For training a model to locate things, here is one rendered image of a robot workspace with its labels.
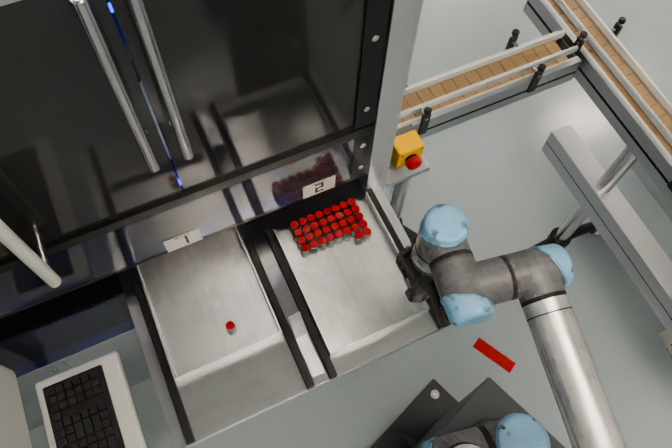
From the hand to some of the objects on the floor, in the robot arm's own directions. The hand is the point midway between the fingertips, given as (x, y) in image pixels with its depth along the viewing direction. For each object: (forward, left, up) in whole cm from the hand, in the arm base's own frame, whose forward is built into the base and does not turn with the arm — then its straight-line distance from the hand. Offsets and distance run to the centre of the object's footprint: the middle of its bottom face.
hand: (421, 300), depth 135 cm
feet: (-10, -91, -110) cm, 142 cm away
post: (+34, -23, -110) cm, 117 cm away
